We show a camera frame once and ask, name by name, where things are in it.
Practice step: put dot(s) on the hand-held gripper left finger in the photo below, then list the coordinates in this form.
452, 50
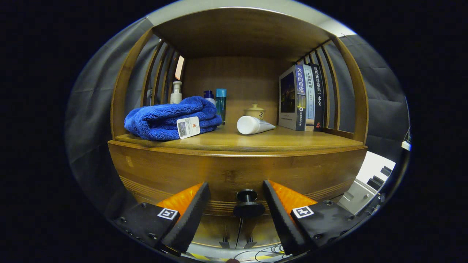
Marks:
190, 219

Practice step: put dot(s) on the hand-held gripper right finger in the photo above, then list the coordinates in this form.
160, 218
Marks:
281, 219

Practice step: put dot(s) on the black round drawer knob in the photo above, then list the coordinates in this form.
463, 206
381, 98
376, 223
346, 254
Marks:
248, 210

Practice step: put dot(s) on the wooden drawer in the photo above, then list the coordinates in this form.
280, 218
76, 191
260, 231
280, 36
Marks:
226, 168

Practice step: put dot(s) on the white facial cleanser tube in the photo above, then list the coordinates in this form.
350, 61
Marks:
252, 125

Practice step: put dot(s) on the wooden countertop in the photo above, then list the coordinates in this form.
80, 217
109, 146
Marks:
256, 140

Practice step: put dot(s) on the white drawer unit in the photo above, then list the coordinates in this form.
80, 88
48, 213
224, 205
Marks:
369, 171

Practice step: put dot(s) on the wooden cabinet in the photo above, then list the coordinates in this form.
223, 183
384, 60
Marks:
241, 29

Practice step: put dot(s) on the blue folded towel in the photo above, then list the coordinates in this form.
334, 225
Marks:
161, 117

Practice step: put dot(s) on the beige lidded teacup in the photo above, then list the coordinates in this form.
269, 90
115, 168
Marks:
255, 111

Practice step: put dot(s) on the teal bottle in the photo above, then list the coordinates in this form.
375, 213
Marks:
221, 106

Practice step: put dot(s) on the white spine book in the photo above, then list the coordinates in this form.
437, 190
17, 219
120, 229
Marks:
310, 98

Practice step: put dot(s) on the white pump bottle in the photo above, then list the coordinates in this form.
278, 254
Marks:
176, 95

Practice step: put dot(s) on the white bottle blue cap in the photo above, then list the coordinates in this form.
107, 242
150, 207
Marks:
209, 95

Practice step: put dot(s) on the black spine book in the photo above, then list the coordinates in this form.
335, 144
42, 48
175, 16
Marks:
319, 98

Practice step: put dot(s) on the black backdrop cloth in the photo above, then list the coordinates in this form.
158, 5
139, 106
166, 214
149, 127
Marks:
91, 120

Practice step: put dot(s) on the white side table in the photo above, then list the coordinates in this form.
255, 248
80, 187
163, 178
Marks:
406, 145

